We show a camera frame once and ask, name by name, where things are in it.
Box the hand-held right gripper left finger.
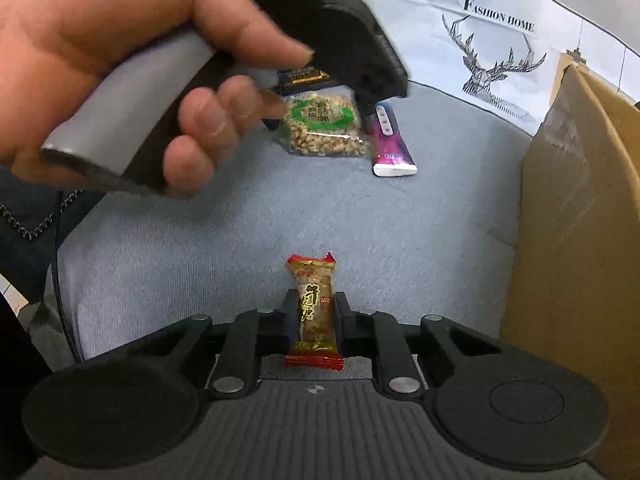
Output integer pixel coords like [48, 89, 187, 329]
[125, 290, 301, 401]

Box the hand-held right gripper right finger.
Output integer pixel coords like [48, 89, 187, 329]
[332, 291, 503, 401]

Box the red brown snack bar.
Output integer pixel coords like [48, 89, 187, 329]
[284, 252, 346, 372]

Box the clear peanut bag green label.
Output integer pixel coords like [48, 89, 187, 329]
[272, 85, 377, 160]

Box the brown cardboard box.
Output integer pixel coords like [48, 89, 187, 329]
[500, 62, 640, 480]

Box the person's left hand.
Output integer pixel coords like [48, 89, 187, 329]
[0, 0, 316, 200]

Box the purple snack packet white end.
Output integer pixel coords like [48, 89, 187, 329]
[364, 101, 419, 179]

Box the black gold snack packet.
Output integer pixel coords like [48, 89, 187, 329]
[277, 62, 333, 93]

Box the deer print sofa cover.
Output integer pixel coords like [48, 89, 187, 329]
[45, 0, 640, 376]

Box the person's dark clothing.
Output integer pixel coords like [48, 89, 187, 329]
[0, 160, 108, 480]

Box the black coiled cable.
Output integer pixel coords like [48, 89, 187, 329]
[0, 187, 83, 241]

